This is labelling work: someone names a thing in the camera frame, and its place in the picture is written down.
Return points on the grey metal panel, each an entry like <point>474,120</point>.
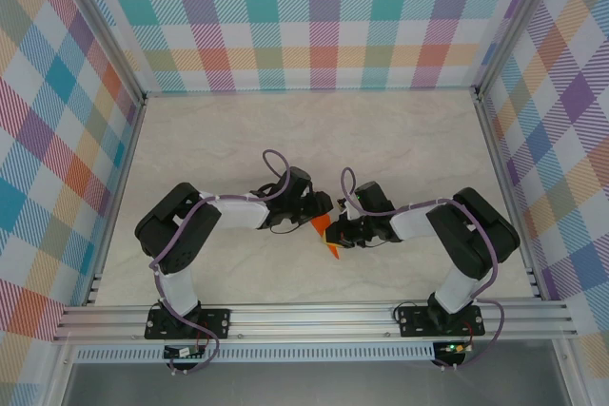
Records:
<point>309,384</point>

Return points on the orange paper sheet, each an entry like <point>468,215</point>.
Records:
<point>322,224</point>

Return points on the circuit board with green light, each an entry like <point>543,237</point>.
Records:
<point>457,349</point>

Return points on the aluminium frame floor rail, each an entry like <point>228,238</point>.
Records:
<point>508,187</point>
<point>309,91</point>
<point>126,163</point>

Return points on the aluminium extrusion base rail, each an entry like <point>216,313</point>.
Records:
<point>309,320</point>

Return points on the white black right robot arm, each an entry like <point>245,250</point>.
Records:
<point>414,227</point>

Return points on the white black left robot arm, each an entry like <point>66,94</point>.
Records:
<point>238,215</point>

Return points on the short aluminium frame post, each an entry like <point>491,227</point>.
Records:
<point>568,373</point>
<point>59,377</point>

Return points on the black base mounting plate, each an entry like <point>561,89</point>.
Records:
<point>216,318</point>
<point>406,327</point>

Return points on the small black circuit board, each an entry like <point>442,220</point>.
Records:
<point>183,353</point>

